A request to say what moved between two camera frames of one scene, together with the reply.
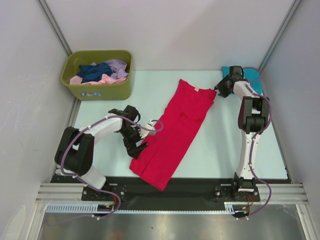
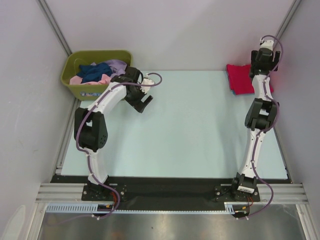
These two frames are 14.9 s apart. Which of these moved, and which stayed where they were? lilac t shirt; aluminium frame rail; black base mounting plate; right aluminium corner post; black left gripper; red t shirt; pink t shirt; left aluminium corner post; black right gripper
Moved: black right gripper; black left gripper; red t shirt
Stayed: right aluminium corner post; left aluminium corner post; lilac t shirt; black base mounting plate; pink t shirt; aluminium frame rail
